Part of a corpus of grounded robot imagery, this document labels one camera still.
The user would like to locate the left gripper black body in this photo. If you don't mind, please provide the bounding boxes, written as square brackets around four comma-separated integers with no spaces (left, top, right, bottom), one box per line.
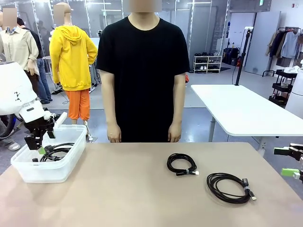
[23,117,57,139]

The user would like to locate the black power cable angled connector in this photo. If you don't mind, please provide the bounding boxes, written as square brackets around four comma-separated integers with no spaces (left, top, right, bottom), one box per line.
[32,156,59,163]

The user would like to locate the black power cable round plug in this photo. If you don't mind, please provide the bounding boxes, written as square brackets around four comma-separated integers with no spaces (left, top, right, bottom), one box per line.
[39,142,77,163]

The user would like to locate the thin black USB extension cable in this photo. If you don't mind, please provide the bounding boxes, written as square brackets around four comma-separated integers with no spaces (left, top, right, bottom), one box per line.
[206,172,258,204]

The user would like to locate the thick braided black USB cable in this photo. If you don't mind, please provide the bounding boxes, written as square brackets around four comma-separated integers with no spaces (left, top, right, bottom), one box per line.
[167,153,200,177]

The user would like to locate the person's right forearm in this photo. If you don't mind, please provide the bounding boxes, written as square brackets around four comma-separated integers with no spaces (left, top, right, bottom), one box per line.
[104,96,121,128]

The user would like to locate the person's left forearm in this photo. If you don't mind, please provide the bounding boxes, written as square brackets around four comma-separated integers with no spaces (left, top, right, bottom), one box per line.
[170,96,186,127]

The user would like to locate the person's right hand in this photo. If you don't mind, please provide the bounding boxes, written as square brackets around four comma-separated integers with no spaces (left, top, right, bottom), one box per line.
[107,125,122,143]

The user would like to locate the person's left hand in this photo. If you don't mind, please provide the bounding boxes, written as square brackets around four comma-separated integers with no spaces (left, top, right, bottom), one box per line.
[167,124,182,143]

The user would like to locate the clear plastic storage box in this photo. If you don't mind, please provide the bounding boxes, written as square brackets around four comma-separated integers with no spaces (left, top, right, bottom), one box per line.
[10,124,87,184]

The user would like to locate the bystander in dark clothes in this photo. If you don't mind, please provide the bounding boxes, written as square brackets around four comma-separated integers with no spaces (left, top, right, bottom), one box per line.
[18,18,53,105]

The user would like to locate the black utility cart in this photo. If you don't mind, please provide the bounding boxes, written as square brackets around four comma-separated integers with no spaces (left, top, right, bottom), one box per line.
[268,68,298,107]

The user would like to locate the white rectangular table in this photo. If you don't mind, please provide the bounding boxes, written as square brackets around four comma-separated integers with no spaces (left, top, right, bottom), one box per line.
[190,84,303,152]

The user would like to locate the mannequin in yellow hoodie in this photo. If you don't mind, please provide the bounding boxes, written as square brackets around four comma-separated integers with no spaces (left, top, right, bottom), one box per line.
[49,2,98,142]

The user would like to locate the mannequin in beige shirt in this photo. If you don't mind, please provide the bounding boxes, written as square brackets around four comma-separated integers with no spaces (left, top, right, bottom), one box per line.
[0,8,40,105]

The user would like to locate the light blue hanging shirt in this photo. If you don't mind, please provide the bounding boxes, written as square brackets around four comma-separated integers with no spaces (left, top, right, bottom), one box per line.
[280,32,299,59]

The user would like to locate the beige hanging coat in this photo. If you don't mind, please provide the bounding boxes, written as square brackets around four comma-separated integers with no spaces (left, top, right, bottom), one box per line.
[266,30,279,57]

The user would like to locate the person in black t-shirt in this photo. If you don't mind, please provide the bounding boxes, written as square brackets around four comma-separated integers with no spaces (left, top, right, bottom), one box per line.
[96,0,191,143]

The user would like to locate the black suitcases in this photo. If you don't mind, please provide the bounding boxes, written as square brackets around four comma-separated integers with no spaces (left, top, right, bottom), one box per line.
[222,47,239,66]

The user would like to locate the black clothes rack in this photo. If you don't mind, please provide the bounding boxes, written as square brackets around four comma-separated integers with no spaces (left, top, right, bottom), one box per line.
[262,26,303,78]

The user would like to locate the white shoe rack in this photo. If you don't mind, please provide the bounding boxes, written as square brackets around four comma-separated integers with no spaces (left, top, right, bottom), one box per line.
[193,54,223,74]

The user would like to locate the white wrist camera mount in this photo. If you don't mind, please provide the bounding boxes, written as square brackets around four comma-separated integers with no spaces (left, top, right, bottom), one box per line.
[18,102,69,130]

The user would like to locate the black camera pole stand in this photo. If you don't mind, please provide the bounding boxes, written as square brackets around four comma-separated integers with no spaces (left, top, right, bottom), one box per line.
[234,27,254,86]

